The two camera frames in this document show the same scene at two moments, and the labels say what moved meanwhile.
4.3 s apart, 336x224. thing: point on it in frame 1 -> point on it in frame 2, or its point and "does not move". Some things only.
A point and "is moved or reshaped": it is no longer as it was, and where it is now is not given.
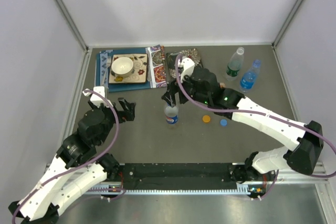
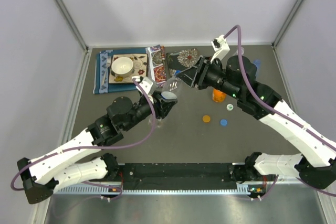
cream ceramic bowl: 122,66 does not move
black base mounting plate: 182,176 does not move
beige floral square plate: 139,73 does not move
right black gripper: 172,88 -> 200,69
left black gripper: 127,115 -> 163,110
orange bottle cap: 206,118 does not move
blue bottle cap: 223,122 does not move
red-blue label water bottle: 171,115 is moved or reshaped
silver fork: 108,62 does not move
